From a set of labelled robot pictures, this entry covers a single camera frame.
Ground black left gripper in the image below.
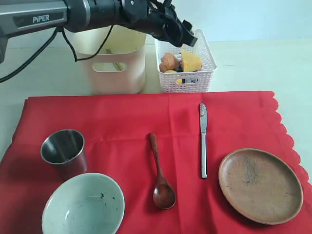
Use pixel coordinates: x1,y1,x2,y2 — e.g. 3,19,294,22
118,0,198,47

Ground blue white milk carton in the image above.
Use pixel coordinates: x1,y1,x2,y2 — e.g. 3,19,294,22
176,62,198,84

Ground yellow cheese wedge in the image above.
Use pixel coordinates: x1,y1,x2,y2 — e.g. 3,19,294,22
181,50,201,72

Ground bread piece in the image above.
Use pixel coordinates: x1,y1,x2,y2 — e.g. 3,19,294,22
159,52,180,73

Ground yellow lemon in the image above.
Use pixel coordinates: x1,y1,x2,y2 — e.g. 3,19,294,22
165,70,183,84

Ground steel cup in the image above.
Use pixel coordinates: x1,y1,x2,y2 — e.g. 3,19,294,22
40,129,88,180

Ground white ceramic bowl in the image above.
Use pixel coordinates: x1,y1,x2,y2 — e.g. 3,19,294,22
41,173,125,234

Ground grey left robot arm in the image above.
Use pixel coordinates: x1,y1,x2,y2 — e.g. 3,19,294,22
0,0,197,61

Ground white perforated plastic basket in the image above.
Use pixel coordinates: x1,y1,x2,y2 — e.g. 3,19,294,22
155,29,217,93

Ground silver table knife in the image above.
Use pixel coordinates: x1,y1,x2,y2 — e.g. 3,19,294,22
199,103,208,179

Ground red tablecloth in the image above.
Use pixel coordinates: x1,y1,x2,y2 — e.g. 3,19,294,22
0,91,312,234

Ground dark wooden spoon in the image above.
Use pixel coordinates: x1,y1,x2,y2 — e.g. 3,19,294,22
149,133,176,210

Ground brown wooden plate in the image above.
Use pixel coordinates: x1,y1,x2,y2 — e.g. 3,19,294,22
218,148,304,225

